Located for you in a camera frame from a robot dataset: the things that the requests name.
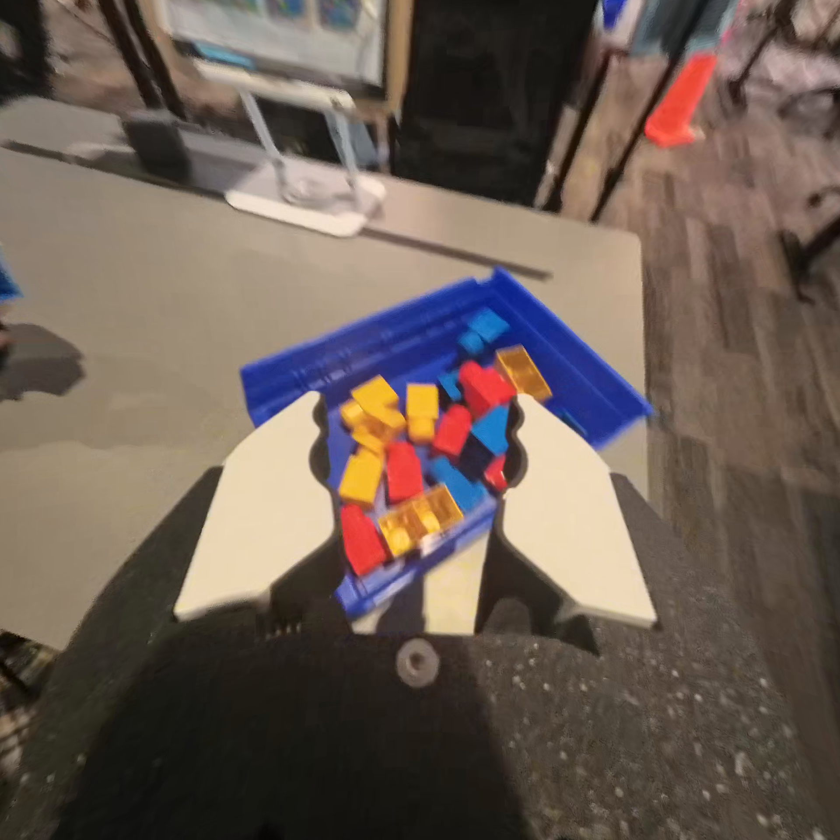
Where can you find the orange traffic cone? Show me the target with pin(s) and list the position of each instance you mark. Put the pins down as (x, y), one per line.
(682, 105)

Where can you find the heap of mega blocks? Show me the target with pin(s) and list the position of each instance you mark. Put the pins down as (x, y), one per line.
(407, 472)

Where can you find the instruction poster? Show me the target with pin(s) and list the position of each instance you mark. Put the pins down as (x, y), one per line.
(275, 26)

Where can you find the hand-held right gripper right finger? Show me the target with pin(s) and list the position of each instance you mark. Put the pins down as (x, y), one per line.
(571, 531)

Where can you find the black floor stand pole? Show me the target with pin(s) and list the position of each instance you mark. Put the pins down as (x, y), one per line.
(617, 151)

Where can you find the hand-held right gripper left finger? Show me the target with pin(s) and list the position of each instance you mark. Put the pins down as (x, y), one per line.
(262, 525)

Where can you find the white pad on table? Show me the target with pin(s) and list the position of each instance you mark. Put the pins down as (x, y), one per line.
(315, 203)

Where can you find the grey power adapter box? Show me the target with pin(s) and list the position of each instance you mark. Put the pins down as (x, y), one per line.
(157, 141)

